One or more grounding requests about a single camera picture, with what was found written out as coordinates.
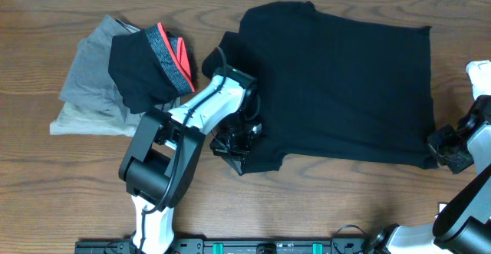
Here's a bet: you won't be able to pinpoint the black t-shirt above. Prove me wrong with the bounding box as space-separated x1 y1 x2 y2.
202 2 437 173

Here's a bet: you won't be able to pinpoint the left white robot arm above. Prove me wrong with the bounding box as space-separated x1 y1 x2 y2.
118 65 257 253

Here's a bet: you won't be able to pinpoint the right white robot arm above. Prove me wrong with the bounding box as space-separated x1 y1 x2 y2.
361 95 490 254

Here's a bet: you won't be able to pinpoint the white garment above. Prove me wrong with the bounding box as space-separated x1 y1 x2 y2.
466 60 491 100

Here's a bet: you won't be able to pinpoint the black shorts red waistband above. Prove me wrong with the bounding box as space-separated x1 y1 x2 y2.
108 22 195 114

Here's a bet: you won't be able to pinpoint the grey folded shorts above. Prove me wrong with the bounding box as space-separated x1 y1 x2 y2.
49 15 193 137

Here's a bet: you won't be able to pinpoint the left black cable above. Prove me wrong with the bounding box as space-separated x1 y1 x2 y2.
133 46 262 254

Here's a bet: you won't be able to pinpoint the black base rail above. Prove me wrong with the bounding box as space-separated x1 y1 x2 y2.
74 238 366 254

